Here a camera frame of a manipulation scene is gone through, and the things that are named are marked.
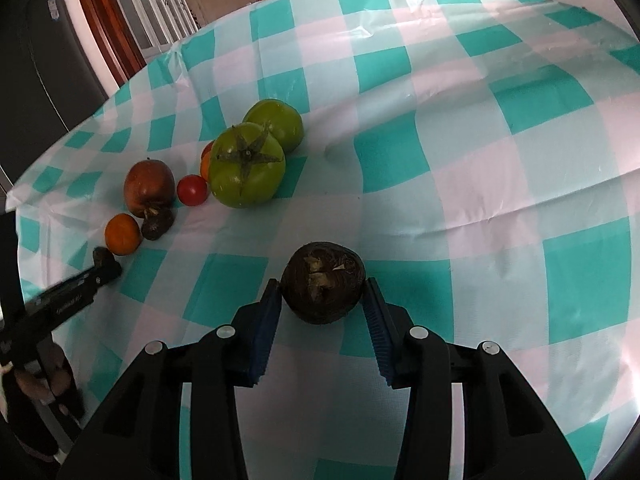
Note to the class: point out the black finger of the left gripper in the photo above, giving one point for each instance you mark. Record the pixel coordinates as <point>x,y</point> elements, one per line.
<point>60,302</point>

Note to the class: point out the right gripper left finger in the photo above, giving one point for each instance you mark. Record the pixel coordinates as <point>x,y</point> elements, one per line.
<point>233,355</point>

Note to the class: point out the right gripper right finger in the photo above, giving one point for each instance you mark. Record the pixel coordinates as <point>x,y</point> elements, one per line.
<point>410,356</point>

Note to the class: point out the orange tangerine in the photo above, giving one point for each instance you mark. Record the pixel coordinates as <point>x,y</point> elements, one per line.
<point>122,235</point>

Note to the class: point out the dark brown round fruit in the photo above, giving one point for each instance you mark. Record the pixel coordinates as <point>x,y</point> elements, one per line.
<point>323,282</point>

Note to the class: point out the green tomato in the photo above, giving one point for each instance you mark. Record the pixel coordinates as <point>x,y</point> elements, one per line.
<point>246,166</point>
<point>282,121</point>

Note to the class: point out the left hand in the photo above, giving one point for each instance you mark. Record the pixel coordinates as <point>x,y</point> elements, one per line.
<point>52,383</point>

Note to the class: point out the dark wrinkled small fruit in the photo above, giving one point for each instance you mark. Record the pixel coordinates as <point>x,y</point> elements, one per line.
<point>156,222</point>

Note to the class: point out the dark red pomegranate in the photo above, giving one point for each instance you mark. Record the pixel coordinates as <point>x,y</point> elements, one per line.
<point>149,184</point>

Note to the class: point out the red cherry tomato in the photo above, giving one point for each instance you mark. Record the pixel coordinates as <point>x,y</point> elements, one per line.
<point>192,190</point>

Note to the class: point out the small orange behind tomato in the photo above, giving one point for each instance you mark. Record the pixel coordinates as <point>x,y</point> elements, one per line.
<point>205,158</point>

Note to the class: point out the teal pink checkered tablecloth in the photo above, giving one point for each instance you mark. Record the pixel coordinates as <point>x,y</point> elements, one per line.
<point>481,156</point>

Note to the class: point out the dark grey refrigerator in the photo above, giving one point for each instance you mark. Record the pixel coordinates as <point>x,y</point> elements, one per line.
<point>48,86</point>

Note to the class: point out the white cabinet doors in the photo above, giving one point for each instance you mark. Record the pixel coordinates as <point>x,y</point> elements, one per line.
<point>157,24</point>

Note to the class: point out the wooden door frame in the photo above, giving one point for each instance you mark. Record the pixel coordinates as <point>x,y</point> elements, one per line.
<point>114,38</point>

